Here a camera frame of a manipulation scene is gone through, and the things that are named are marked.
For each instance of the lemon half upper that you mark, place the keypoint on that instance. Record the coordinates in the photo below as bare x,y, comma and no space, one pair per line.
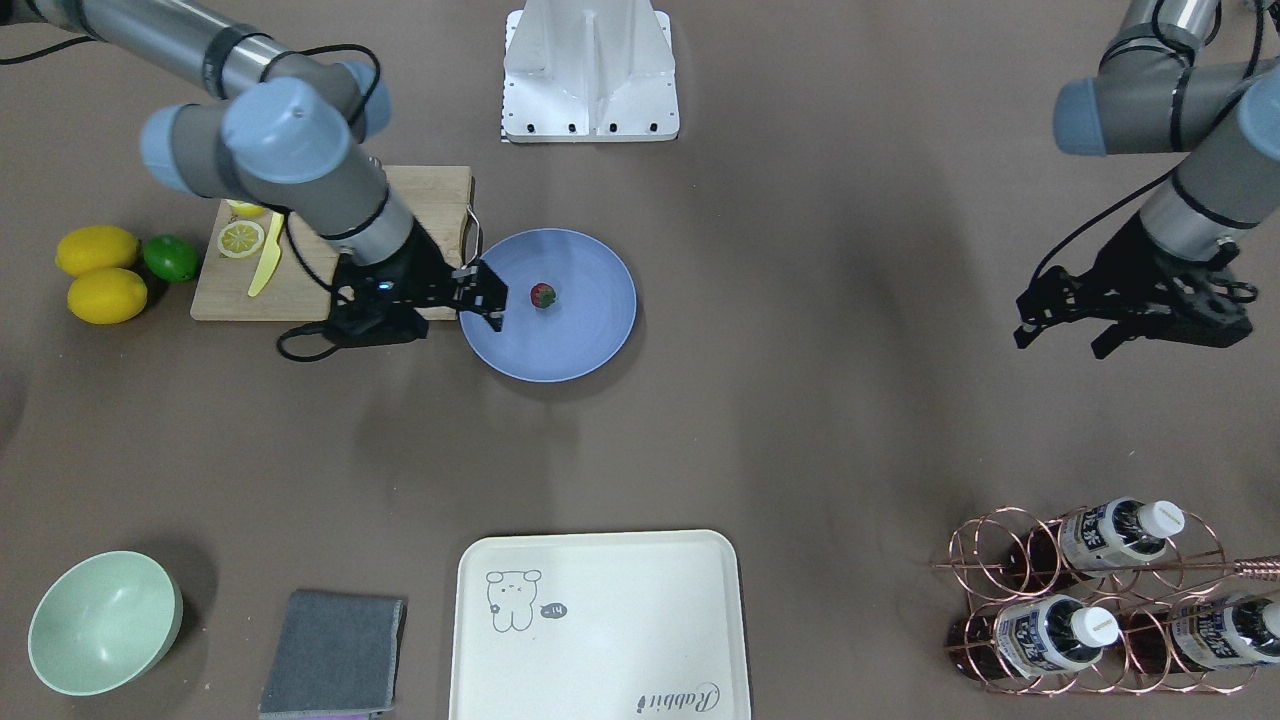
243,209

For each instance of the yellow plastic knife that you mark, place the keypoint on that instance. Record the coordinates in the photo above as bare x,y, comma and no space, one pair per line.
270,255

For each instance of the drink bottle two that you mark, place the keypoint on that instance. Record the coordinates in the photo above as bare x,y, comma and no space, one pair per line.
1026,640

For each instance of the copper wire bottle rack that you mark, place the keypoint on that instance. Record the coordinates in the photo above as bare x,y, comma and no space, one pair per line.
985,553

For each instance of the yellow lemon lower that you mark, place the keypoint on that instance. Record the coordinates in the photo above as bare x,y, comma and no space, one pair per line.
107,296

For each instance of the drink bottle three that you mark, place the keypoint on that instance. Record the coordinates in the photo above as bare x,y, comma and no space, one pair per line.
1229,633

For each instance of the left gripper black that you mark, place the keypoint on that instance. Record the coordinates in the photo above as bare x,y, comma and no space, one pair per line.
1128,262

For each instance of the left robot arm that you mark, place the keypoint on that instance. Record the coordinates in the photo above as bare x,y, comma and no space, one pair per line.
1150,94

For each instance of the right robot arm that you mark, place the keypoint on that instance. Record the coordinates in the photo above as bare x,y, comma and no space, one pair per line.
285,131

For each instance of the yellow lemon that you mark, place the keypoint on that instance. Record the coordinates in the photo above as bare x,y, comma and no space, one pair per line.
95,247
107,296

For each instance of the cream rabbit tray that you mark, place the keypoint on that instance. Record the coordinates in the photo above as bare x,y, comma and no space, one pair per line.
626,625

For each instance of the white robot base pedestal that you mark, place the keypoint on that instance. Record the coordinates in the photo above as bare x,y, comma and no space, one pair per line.
589,72

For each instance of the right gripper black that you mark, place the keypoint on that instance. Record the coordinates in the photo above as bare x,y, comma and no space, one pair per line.
425,262

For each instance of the lemon half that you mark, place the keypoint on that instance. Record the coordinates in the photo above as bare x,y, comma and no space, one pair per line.
243,209
240,239

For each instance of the red strawberry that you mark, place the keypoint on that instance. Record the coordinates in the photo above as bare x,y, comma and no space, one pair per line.
543,295

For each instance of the drink bottle one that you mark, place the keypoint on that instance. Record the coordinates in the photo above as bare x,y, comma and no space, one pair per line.
1090,543

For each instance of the blue plate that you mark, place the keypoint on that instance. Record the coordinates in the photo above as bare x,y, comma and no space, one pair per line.
590,322

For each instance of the green lime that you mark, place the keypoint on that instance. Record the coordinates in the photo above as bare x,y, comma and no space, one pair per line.
170,258

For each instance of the lemon half lower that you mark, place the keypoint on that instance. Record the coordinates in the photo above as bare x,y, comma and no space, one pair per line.
240,239

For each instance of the grey folded cloth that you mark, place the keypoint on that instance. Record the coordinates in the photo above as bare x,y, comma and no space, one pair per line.
336,657

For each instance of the yellow lemon upper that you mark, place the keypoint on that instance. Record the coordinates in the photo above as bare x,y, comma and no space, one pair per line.
95,247

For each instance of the wooden cutting board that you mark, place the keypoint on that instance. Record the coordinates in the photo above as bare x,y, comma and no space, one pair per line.
438,196

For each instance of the green bowl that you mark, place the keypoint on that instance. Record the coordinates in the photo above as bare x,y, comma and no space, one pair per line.
103,623

